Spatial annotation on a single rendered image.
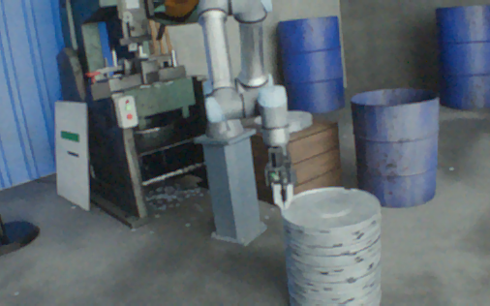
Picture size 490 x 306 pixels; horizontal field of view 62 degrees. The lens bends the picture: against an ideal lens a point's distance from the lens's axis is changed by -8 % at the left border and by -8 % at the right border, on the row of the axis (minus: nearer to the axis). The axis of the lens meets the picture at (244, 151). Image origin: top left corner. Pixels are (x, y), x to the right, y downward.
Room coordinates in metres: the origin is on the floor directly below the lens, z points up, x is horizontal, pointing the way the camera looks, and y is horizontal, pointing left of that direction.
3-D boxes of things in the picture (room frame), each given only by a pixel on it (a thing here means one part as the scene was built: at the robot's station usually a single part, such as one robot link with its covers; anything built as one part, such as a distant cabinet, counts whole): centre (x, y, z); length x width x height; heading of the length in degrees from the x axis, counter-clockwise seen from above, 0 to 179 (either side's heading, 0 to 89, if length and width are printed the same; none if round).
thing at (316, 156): (2.18, -0.21, 0.18); 0.40 x 0.38 x 0.35; 35
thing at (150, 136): (2.37, 0.53, 0.36); 0.34 x 0.34 x 0.10
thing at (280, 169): (1.19, -0.09, 0.48); 0.09 x 0.08 x 0.12; 168
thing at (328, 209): (1.18, -0.23, 0.32); 0.29 x 0.29 x 0.01
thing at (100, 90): (2.00, 0.63, 0.62); 0.10 x 0.06 x 0.20; 128
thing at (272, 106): (1.20, -0.09, 0.64); 0.09 x 0.08 x 0.11; 3
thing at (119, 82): (2.37, 0.53, 0.68); 0.45 x 0.30 x 0.06; 128
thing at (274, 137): (1.19, -0.09, 0.56); 0.08 x 0.08 x 0.05
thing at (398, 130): (1.96, -0.72, 0.24); 0.42 x 0.42 x 0.48
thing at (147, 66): (2.23, 0.42, 0.72); 0.25 x 0.14 x 0.14; 38
